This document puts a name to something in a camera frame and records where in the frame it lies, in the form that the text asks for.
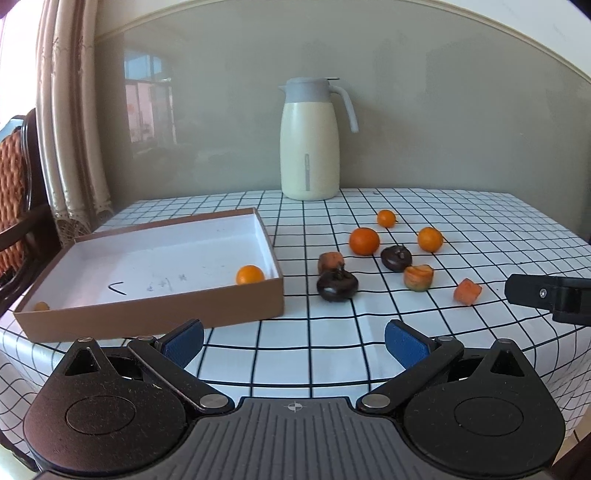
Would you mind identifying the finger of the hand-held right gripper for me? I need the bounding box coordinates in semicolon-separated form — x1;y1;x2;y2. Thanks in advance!
505;273;591;324

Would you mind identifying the beige curtain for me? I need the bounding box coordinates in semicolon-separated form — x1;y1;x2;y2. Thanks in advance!
34;0;115;247

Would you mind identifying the large orange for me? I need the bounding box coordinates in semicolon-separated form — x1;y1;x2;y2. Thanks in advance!
349;227;380;257

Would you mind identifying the wooden chair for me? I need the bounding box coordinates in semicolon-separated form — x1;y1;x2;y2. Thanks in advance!
0;108;63;319

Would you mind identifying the checkered white tablecloth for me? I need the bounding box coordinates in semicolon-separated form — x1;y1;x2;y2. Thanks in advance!
0;187;591;467

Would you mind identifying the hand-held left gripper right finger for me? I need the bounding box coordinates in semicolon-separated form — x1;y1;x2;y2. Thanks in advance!
355;318;532;414

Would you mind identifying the cream thermos jug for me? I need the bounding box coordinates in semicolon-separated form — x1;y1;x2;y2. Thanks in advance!
278;77;359;201

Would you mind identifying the orange-brown fruit piece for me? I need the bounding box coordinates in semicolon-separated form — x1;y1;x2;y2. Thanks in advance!
403;264;434;293
318;251;345;273
453;278;483;306

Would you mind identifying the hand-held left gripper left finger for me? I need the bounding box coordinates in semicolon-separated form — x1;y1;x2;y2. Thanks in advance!
60;318;234;414

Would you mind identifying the brown cardboard box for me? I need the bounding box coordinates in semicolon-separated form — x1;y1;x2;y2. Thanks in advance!
13;207;284;343

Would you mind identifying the dark mangosteen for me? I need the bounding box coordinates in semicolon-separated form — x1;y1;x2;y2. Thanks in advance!
381;245;413;272
316;269;359;303

